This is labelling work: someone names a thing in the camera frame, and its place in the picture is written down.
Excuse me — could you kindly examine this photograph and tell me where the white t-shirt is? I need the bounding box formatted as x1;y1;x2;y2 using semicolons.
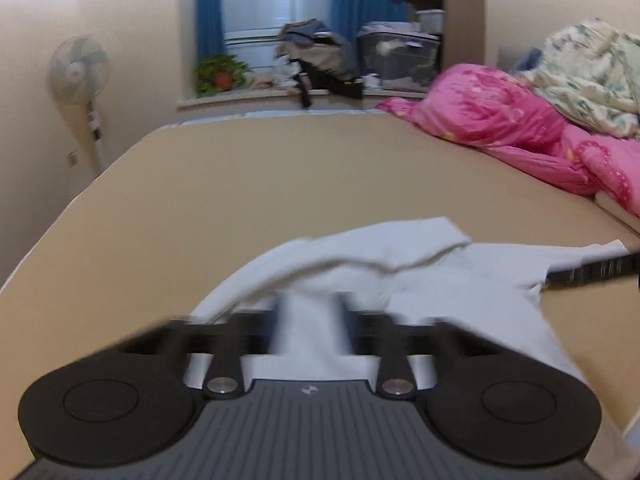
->
181;217;632;396

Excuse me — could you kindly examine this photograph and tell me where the potted green plant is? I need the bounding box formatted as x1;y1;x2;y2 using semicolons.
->
194;54;255;97

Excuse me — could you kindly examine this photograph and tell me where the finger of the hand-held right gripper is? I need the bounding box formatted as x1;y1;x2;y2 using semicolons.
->
545;251;640;289

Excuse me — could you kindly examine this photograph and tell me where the pile of clothes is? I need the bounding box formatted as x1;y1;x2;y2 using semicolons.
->
274;19;357;92

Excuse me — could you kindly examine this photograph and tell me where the pink quilt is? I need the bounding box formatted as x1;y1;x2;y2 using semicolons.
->
375;63;640;217

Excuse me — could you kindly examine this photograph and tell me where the floral cream quilt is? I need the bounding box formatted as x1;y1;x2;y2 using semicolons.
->
520;17;640;138

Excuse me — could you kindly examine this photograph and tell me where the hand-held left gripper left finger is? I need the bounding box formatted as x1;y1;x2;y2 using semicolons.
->
119;291;288;401

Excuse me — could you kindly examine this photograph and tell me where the black bag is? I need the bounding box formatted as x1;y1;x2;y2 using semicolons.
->
297;62;364;109

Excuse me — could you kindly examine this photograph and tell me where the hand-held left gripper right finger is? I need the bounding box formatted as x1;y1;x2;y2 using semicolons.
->
334;291;483;402

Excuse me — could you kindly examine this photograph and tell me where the wooden shelf unit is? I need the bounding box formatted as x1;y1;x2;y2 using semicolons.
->
388;0;488;68

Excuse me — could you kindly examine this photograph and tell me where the white standing fan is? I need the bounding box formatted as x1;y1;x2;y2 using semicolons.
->
47;34;112;173

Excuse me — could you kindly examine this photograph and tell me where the clear plastic storage box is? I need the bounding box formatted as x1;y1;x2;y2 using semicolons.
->
357;22;443;93

